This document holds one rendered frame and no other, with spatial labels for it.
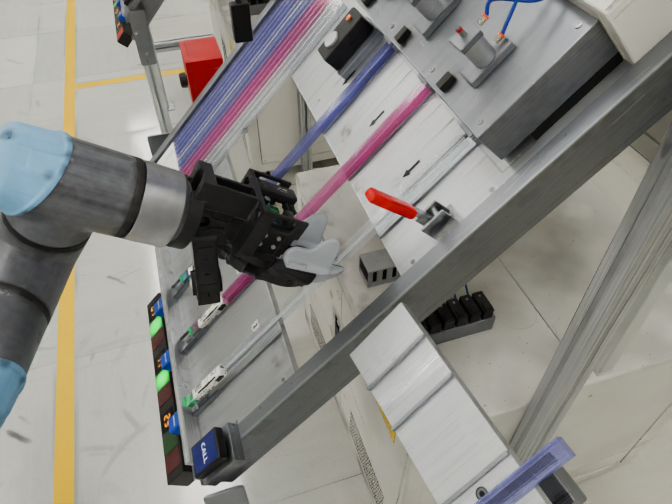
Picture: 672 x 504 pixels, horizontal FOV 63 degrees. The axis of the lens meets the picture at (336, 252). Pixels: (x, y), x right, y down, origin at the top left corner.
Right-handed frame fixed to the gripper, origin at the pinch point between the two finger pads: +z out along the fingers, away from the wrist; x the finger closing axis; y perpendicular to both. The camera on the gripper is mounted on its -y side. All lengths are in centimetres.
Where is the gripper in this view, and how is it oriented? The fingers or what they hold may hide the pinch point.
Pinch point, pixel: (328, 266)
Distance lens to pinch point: 65.7
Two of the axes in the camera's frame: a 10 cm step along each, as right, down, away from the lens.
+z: 7.8, 2.1, 5.9
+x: -3.2, -6.8, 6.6
